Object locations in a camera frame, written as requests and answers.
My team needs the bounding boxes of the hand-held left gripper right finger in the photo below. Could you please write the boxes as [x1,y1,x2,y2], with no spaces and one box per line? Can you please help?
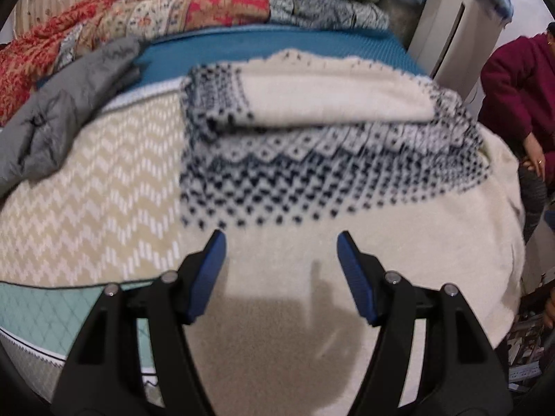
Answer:
[337,231,514,416]

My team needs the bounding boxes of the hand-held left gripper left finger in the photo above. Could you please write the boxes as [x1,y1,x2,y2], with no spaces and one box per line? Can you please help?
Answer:
[51,229,227,416]

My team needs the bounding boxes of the cream dotted fleece jacket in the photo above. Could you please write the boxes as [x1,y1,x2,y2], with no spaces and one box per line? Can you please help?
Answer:
[178,49,528,416]

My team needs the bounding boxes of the zigzag patterned bed sheet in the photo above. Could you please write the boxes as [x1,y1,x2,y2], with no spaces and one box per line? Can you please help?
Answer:
[0,25,431,405]

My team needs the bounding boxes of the colourful floor clutter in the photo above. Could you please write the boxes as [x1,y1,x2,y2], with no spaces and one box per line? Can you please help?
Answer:
[505,307,549,393]

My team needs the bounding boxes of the grey puffer jacket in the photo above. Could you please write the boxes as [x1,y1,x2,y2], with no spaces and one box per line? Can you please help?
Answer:
[0,36,142,201]

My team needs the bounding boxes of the red patchwork quilt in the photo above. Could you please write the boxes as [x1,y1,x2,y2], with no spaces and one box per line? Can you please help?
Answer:
[0,0,391,127]

